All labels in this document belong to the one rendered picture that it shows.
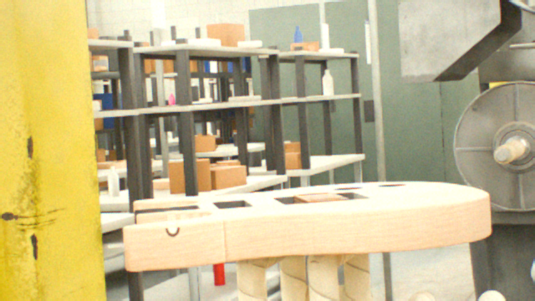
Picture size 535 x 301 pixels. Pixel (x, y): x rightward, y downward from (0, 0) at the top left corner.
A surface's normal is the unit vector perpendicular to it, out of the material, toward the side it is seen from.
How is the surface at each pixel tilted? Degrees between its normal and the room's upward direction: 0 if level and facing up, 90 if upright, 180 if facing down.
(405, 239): 90
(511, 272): 90
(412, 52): 90
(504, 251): 90
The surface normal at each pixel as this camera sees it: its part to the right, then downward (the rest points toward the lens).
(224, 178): 0.84, -0.03
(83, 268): 0.94, -0.04
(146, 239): -0.07, 0.06
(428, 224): 0.34, 0.03
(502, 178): -0.40, 0.19
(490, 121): -0.43, -0.03
